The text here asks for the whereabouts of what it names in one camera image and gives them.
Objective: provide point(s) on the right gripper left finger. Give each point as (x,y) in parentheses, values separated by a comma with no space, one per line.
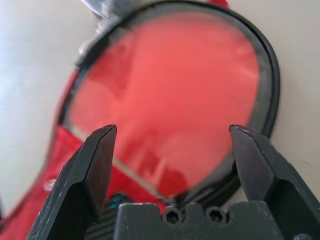
(75,187)

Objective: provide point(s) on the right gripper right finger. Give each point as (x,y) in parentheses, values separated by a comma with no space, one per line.
(275,175)

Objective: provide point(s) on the red black paddle case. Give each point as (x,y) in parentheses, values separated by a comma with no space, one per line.
(62,155)

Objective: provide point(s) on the red ping-pong paddle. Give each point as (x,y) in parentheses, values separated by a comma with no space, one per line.
(175,87)

